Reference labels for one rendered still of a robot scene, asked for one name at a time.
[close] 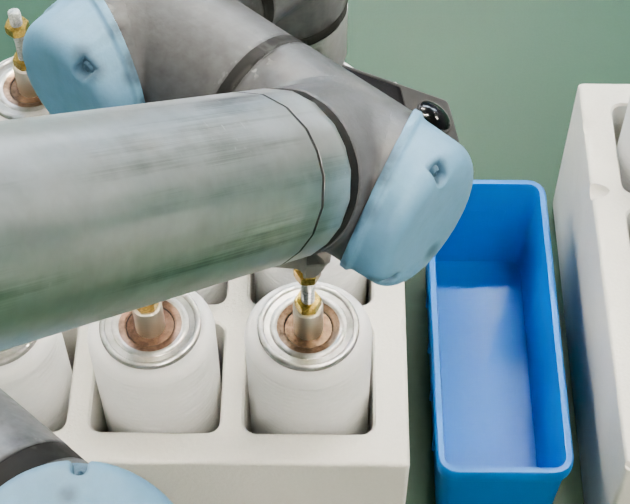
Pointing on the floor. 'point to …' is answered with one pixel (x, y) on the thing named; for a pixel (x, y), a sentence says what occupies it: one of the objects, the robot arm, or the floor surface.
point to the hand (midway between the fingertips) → (316, 254)
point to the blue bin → (497, 353)
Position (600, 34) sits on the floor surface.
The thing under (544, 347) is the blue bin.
